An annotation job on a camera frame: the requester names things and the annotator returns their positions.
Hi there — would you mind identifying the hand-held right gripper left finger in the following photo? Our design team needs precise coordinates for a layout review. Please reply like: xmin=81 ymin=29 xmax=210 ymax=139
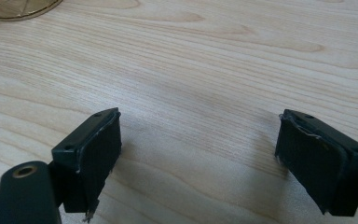
xmin=50 ymin=106 xmax=122 ymax=224

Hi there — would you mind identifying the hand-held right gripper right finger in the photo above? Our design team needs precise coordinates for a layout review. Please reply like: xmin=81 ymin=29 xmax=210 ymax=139
xmin=274 ymin=108 xmax=358 ymax=217

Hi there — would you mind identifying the clear brown glass cup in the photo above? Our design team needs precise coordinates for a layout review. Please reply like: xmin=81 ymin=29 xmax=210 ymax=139
xmin=0 ymin=0 xmax=64 ymax=22

